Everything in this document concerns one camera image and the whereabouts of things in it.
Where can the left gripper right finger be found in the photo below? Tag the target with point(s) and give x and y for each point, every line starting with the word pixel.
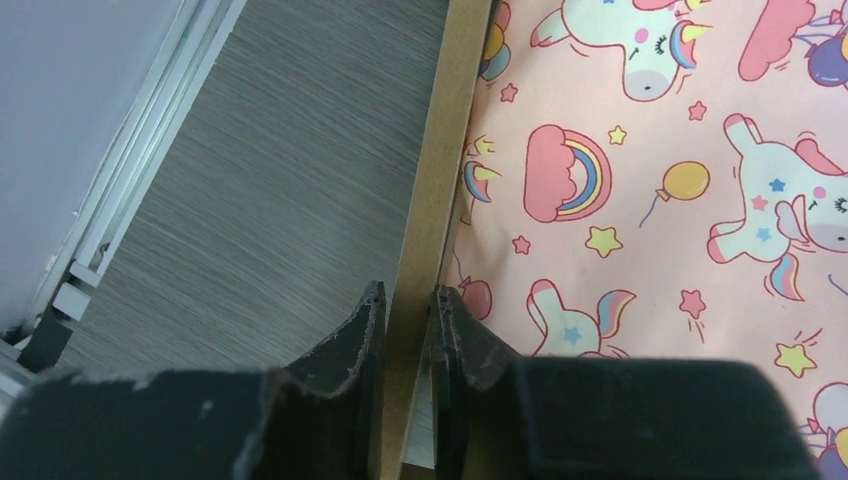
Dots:
pixel 502 415

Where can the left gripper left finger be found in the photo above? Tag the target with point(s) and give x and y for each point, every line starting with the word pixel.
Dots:
pixel 315 418

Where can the pink unicorn mattress cushion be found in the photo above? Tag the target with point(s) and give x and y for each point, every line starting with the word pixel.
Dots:
pixel 666 179

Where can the wooden pet bed frame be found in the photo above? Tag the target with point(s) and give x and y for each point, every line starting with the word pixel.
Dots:
pixel 429 219

